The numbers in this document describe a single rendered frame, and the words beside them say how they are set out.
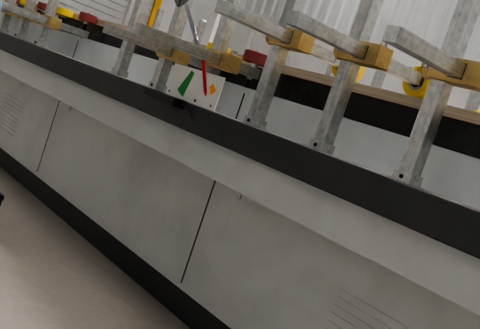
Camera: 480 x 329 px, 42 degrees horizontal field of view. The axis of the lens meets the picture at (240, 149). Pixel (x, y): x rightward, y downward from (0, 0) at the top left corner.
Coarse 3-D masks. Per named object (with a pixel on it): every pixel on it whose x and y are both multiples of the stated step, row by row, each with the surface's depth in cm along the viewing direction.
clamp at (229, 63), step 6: (222, 54) 179; (228, 54) 177; (204, 60) 185; (222, 60) 179; (228, 60) 177; (234, 60) 178; (240, 60) 180; (216, 66) 180; (222, 66) 178; (228, 66) 178; (234, 66) 179; (234, 72) 179
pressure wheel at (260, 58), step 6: (246, 54) 187; (252, 54) 186; (258, 54) 186; (264, 54) 186; (246, 60) 187; (252, 60) 186; (258, 60) 186; (264, 60) 187; (252, 66) 188; (246, 84) 190
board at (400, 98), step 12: (96, 24) 286; (120, 24) 271; (288, 72) 190; (300, 72) 187; (312, 72) 183; (324, 84) 179; (360, 84) 169; (372, 96) 166; (384, 96) 163; (396, 96) 160; (408, 96) 158; (456, 108) 147; (468, 120) 145
